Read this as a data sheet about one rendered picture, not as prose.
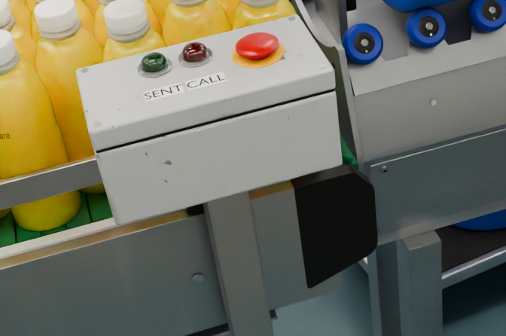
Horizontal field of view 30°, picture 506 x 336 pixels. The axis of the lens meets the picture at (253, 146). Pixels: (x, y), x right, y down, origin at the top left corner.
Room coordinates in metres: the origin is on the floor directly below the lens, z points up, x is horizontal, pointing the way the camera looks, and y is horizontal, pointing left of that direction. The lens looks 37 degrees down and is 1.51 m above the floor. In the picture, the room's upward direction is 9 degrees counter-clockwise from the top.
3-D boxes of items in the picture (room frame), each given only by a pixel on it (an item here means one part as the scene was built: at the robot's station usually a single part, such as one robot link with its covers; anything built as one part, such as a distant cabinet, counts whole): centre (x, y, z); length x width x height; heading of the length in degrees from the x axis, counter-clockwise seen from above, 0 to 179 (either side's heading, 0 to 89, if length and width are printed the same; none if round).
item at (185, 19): (0.83, 0.04, 0.99); 0.07 x 0.07 x 0.19
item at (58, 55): (0.81, 0.16, 0.99); 0.07 x 0.07 x 0.19
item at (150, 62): (0.68, 0.07, 1.11); 0.02 x 0.02 x 0.01
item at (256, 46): (0.67, -0.02, 1.11); 0.04 x 0.04 x 0.01
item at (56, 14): (0.81, 0.16, 1.09); 0.04 x 0.04 x 0.02
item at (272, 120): (0.66, 0.03, 1.05); 0.20 x 0.10 x 0.10; 99
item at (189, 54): (0.68, 0.04, 1.11); 0.02 x 0.02 x 0.01
